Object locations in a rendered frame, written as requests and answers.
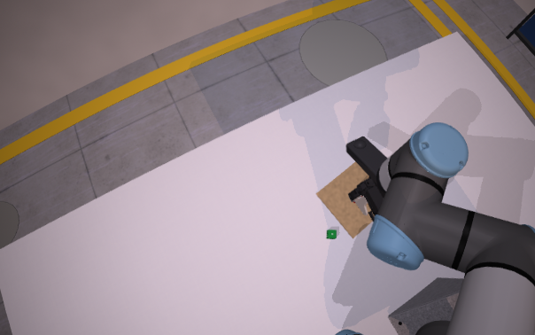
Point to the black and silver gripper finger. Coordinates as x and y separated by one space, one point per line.
361 202

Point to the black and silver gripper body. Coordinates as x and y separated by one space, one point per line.
372 192

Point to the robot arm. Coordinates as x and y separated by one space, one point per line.
497 295

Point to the tan square mat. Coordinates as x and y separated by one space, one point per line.
335 197

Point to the green die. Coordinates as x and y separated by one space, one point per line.
331 234

